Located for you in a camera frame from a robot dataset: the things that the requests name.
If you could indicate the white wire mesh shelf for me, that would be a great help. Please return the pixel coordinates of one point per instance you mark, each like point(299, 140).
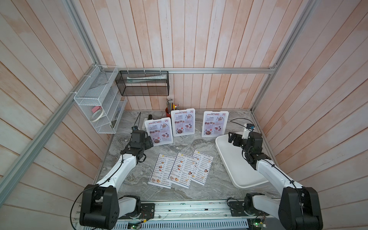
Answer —
point(98, 88)

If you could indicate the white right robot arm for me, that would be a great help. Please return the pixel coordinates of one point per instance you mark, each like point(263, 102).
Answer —
point(298, 207)

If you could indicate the white menu holder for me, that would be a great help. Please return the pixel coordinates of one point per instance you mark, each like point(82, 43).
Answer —
point(215, 124)
point(183, 122)
point(159, 131)

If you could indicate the Dim Sum Inn menu front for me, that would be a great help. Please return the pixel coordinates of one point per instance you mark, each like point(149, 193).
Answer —
point(202, 167)

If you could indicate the red metal pen cup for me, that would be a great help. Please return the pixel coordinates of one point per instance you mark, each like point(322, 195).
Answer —
point(168, 113)

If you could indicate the white tape roll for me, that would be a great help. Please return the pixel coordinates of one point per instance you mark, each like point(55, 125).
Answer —
point(97, 115)

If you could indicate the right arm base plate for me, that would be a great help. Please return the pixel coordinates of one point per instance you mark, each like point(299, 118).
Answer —
point(238, 210)

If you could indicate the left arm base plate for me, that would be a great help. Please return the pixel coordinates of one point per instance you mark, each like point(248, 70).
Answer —
point(146, 211)

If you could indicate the white plastic tray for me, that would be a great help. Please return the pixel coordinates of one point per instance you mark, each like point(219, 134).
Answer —
point(239, 170)

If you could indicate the dim sum inn menu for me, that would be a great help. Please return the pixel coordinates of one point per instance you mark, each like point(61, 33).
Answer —
point(183, 170)
point(161, 171)
point(202, 167)

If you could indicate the black mesh basket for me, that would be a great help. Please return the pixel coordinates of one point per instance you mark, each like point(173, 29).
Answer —
point(143, 83)

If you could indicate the pencils and pens bundle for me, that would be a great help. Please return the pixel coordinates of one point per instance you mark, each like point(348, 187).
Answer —
point(170, 105)

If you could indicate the special menu sheet top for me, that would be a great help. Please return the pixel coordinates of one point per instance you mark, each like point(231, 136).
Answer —
point(159, 131)

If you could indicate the aluminium front rail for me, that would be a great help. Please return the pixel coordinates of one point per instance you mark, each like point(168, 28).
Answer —
point(191, 208)

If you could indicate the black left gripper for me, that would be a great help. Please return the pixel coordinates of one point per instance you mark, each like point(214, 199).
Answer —
point(148, 142)

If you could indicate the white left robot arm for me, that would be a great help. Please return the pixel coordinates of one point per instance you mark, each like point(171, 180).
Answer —
point(100, 205)

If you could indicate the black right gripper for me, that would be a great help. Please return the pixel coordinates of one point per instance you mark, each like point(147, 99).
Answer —
point(238, 137)

